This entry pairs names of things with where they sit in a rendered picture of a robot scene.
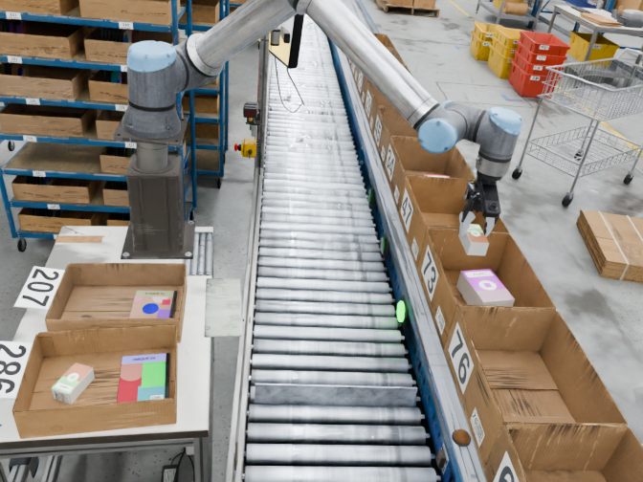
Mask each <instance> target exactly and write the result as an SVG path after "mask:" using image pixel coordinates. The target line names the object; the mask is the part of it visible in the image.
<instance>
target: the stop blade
mask: <svg viewBox="0 0 643 482"><path fill-rule="evenodd" d="M417 389H418V388H417V387H401V386H363V385H326V384H288V383H256V384H255V404H258V405H345V406H389V407H413V403H414V400H415V396H416V393H417Z"/></svg>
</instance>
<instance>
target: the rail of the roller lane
mask: <svg viewBox="0 0 643 482"><path fill-rule="evenodd" d="M271 57H272V54H271V53H270V52H269V63H268V84H267V105H266V125H265V140H266V129H267V128H266V126H267V114H268V99H269V87H270V73H271V72H270V71H271ZM263 170H264V166H263V168H260V175H259V168H256V169H255V183H254V193H253V203H252V214H251V224H250V233H249V243H248V253H247V263H246V273H245V283H244V293H243V302H242V313H241V316H242V336H240V337H239V343H238V352H237V363H236V375H235V382H234V393H233V411H232V421H231V431H230V442H229V451H228V461H227V471H226V481H225V482H242V474H243V462H244V456H243V455H244V449H245V430H246V421H247V415H246V414H247V406H248V393H249V376H250V365H251V364H250V359H251V351H252V349H251V345H252V337H253V335H252V332H253V323H254V322H253V317H254V305H255V283H256V268H257V265H256V263H257V252H258V240H259V237H258V236H259V226H260V211H261V196H262V183H263ZM236 442H238V464H237V467H236V471H234V478H233V451H234V447H235V443H236Z"/></svg>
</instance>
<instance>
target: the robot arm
mask: <svg viewBox="0 0 643 482"><path fill-rule="evenodd" d="M296 14H307V15H308V16H309V17H310V18H311V19H312V20H313V21H314V22H315V23H316V25H317V26H318V27H319V28H320V29H321V30H322V31H323V32H324V33H325V34H326V35H327V36H328V37H329V38H330V39H331V40H332V42H333V43H334V44H335V45H336V46H337V47H338V48H339V49H340V50H341V51H342V52H343V53H344V54H345V55H346V56H347V57H348V59H349V60H350V61H351V62H352V63H353V64H354V65H355V66H356V67H357V68H358V69H359V70H360V71H361V72H362V73H363V74H364V76H365V77H366V78H367V79H368V80H369V81H370V82H371V83H372V84H373V85H374V86H375V87H376V88H377V89H378V90H379V91H380V93H381V94H382V95H383V96H384V97H385V98H386V99H387V100H388V101H389V102H390V103H391V104H392V105H393V106H394V107H395V108H396V110H397V111H398V112H399V113H400V114H401V115H402V116H403V117H404V118H405V119H406V120H407V121H408V122H409V123H410V124H411V127H412V128H413V129H414V130H415V131H416V132H417V133H418V140H419V142H420V144H421V146H422V147H423V148H424V149H425V150H427V151H428V152H430V153H433V154H441V153H444V152H446V151H448V150H450V149H452V148H453V147H454V146H455V145H456V144H457V143H458V142H459V141H461V140H466V141H469V142H475V143H478V144H480V147H479V151H478V155H477V158H476V165H475V168H476V169H477V180H476V181H473V182H468V184H467V186H466V190H465V194H464V199H465V201H466V203H467V204H466V205H465V206H464V208H463V210H462V212H461V213H460V215H459V221H460V228H459V232H460V236H461V237H463V236H464V235H465V234H466V232H467V229H468V228H469V227H470V224H471V222H472V221H474V219H475V218H476V217H475V215H474V213H473V211H474V210H475V211H476V213H478V212H479V211H482V215H483V217H484V219H485V225H484V228H485V230H484V232H483V233H484V235H485V236H486V237H487V236H488V234H489V233H490V232H491V230H492V229H493V227H494V225H495V224H496V222H497V221H498V219H499V215H500V214H501V208H500V203H499V193H498V188H497V182H496V181H500V180H501V179H502V176H505V175H506V174H507V173H508V170H509V167H510V164H511V161H512V157H513V153H514V150H515V147H516V144H517V141H518V137H519V134H520V133H521V126H522V118H521V116H520V115H519V114H517V113H516V112H514V111H512V110H509V109H506V108H501V107H493V108H491V109H490V110H489V111H487V110H483V109H479V108H476V107H473V106H470V105H466V104H462V103H459V102H457V101H451V100H446V101H444V102H443V103H442V104H440V103H439V102H438V101H436V100H435V99H434V98H433V97H432V96H431V95H430V94H429V93H428V92H427V91H426V90H425V89H424V88H423V87H422V86H421V85H420V84H419V83H418V81H417V80H416V79H415V78H414V77H413V76H412V75H411V74H410V73H409V72H408V71H407V70H406V69H405V68H404V67H403V66H402V65H401V64H400V62H399V61H398V60H397V59H396V58H395V57H394V56H393V55H392V54H391V53H390V52H389V51H388V50H387V49H386V48H385V47H384V46H383V45H382V43H381V42H380V41H379V40H378V39H377V38H376V37H375V36H374V35H373V34H372V33H371V32H370V31H369V30H368V29H367V28H366V27H365V26H364V24H363V23H362V22H361V21H360V20H359V19H358V18H357V17H356V16H355V15H354V14H353V13H352V12H351V11H350V10H349V9H348V8H347V7H346V6H345V4H344V3H343V2H342V1H341V0H249V1H247V2H246V3H245V4H243V5H242V6H241V7H239V8H238V9H237V10H235V11H234V12H232V13H231V14H230V15H228V16H227V17H226V18H224V19H223V20H222V21H220V22H219V23H218V24H216V25H215V26H214V27H212V28H211V29H210V30H208V31H207V32H206V33H204V34H201V33H194V34H193V35H191V36H190V37H189V38H187V39H186V40H185V41H183V42H182V43H181V44H179V45H176V46H172V45H170V44H168V43H165V42H162V41H159V42H156V41H141V42H138V43H134V44H132V45H131V46H130V47H129V49H128V52H127V60H126V63H127V83H128V106H127V109H126V111H125V114H124V117H123V119H122V127H123V129H124V130H125V131H126V132H127V133H129V134H131V135H134V136H137V137H141V138H147V139H164V138H169V137H172V136H175V135H177V134H178V133H179V132H180V131H181V122H180V120H179V117H178V114H177V111H176V109H175V94H177V93H181V92H184V91H187V90H190V89H194V88H197V87H201V86H206V85H209V84H211V83H212V82H214V81H216V80H217V78H218V77H219V75H220V73H221V71H222V69H223V64H224V63H225V62H226V61H228V60H229V59H231V58H232V57H234V56H235V55H237V54H239V53H240V52H242V51H243V50H245V49H246V48H248V47H249V46H251V45H252V44H254V43H255V42H257V40H259V39H260V38H262V37H263V36H264V35H266V34H267V33H269V32H271V31H272V30H274V29H275V28H277V27H278V26H280V25H281V24H283V23H284V22H286V21H287V20H289V19H290V18H292V17H293V16H295V15H296ZM471 184H474V185H471ZM467 188H468V193H467V196H466V192H467Z"/></svg>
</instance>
